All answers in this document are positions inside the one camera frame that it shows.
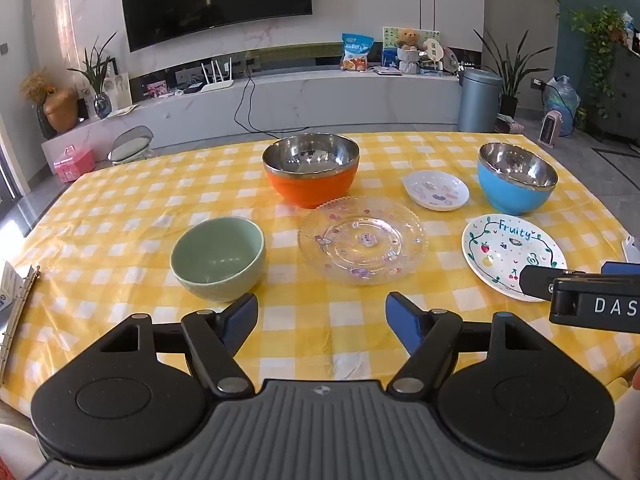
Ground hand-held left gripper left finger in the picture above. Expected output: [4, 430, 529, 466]
[92, 292, 259, 398]

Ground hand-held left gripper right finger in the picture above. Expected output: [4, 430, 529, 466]
[385, 291, 551, 398]

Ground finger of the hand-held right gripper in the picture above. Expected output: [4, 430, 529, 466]
[601, 260, 640, 277]
[519, 265, 587, 303]

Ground white fruit-painted plate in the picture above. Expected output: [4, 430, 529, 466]
[461, 214, 568, 303]

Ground green ceramic bowl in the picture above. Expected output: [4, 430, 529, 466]
[170, 217, 266, 303]

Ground clear glass patterned plate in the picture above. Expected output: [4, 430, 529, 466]
[298, 199, 427, 286]

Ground blue steel bowl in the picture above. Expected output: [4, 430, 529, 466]
[477, 142, 559, 216]

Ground small white printed plate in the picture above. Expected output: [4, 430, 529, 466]
[402, 170, 470, 212]

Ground orange steel bowl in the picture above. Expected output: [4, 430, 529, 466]
[262, 133, 361, 209]

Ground yellow checkered tablecloth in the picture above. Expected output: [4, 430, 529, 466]
[0, 130, 640, 411]

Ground blue bagged water bottle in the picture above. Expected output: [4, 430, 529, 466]
[544, 76, 582, 137]

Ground grey side cabinet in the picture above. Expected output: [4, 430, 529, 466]
[592, 42, 640, 150]

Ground grey round trash can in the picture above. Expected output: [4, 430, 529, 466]
[457, 67, 503, 133]

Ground round grey stool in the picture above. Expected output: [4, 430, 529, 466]
[107, 126, 155, 167]

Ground long-leaf potted floor plant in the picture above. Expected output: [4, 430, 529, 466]
[474, 29, 549, 119]

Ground pink storage box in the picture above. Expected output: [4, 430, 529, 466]
[52, 145, 96, 183]

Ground trailing green cabinet plant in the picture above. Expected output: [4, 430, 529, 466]
[570, 6, 627, 121]

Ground white marble tv console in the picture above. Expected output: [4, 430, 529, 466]
[40, 67, 463, 161]

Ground white wifi router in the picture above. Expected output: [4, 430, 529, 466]
[200, 57, 235, 93]

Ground round paper fan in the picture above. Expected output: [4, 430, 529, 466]
[422, 36, 445, 69]

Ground white cloth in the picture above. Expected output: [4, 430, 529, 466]
[0, 422, 43, 480]

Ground green plant in blue vase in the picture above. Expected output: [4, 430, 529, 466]
[67, 31, 119, 120]

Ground blue snack bag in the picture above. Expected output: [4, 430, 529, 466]
[341, 33, 375, 72]

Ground brown vase with dried flowers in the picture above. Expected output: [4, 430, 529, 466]
[20, 69, 80, 134]

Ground green printed card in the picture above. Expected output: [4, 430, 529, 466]
[382, 26, 441, 68]

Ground black power cable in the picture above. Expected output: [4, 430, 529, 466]
[234, 72, 301, 136]

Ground white picture frame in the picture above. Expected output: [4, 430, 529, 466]
[102, 72, 132, 111]

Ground black wall television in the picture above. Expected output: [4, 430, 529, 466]
[118, 0, 313, 52]

